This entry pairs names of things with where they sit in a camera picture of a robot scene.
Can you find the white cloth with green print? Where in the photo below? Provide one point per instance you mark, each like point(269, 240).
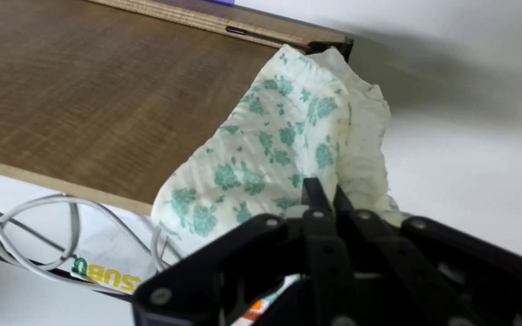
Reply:
point(273, 139)

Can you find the white paper with yellow-green logo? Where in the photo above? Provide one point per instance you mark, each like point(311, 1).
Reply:
point(108, 275)

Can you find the wooden book stand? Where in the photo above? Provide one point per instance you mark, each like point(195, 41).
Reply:
point(105, 92)

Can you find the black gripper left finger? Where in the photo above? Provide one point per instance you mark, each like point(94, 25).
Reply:
point(262, 273)

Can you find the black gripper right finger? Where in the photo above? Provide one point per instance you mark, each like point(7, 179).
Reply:
point(443, 273)

